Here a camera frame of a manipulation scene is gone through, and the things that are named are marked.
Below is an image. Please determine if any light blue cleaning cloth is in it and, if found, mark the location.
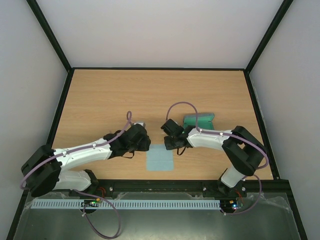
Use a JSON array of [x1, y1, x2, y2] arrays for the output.
[[146, 144, 174, 172]]

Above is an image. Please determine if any grey glasses case green lining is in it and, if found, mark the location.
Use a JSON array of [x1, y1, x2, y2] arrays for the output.
[[183, 113, 215, 130]]

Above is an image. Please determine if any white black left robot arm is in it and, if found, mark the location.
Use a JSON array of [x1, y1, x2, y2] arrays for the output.
[[21, 122, 151, 198]]

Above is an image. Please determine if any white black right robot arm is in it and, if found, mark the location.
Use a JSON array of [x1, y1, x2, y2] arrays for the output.
[[161, 119, 269, 196]]

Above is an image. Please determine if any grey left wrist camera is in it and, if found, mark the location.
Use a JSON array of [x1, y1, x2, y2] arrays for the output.
[[134, 121, 146, 128]]

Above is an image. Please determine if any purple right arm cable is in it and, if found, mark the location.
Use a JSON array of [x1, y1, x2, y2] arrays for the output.
[[166, 101, 270, 216]]

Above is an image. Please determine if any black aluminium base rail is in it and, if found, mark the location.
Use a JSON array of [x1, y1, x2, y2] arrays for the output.
[[68, 179, 291, 200]]

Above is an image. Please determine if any light blue slotted cable duct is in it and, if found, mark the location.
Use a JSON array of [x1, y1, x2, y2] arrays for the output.
[[30, 199, 221, 210]]

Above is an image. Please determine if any black enclosure frame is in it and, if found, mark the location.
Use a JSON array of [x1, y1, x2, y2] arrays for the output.
[[4, 0, 308, 240]]

